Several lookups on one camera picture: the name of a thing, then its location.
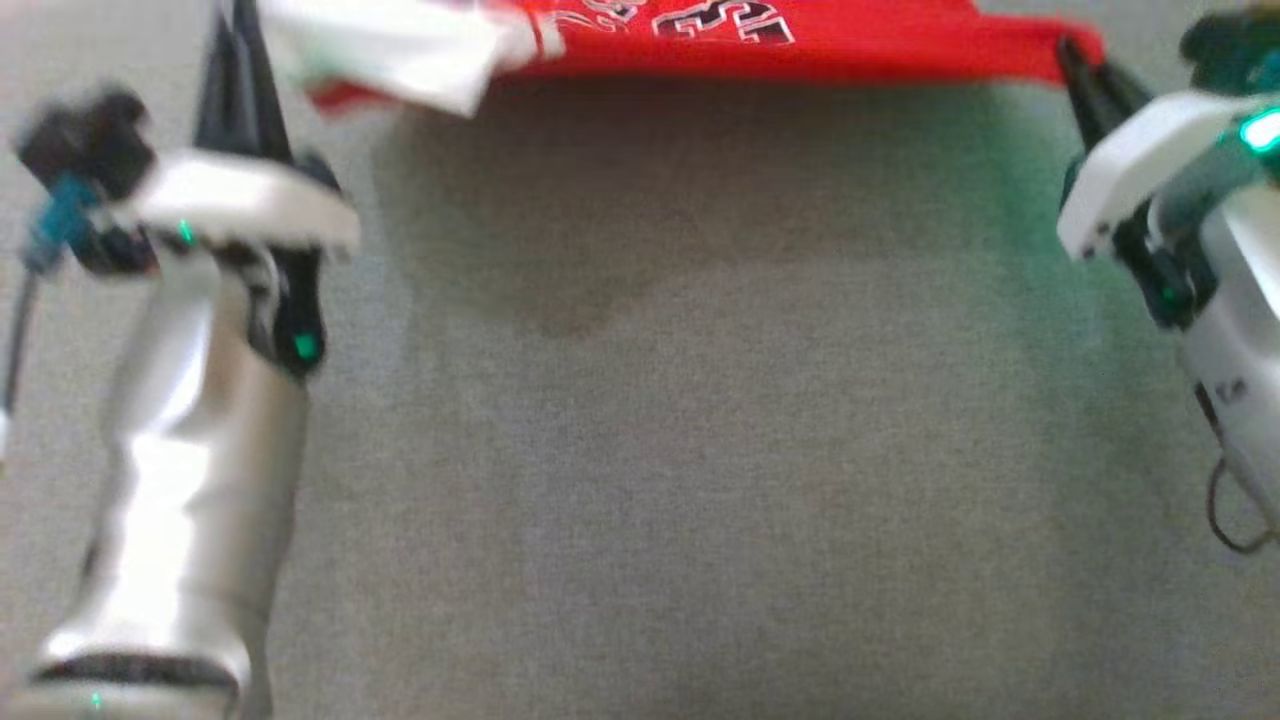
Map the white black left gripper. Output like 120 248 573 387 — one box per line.
108 0 362 258

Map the left cable with teal plug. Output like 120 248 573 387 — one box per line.
0 173 103 473

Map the large grey sofa seat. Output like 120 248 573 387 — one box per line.
0 0 1280 720

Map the red jersey with black print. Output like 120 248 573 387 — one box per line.
254 0 1107 120

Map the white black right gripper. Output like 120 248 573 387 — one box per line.
1055 35 1280 263

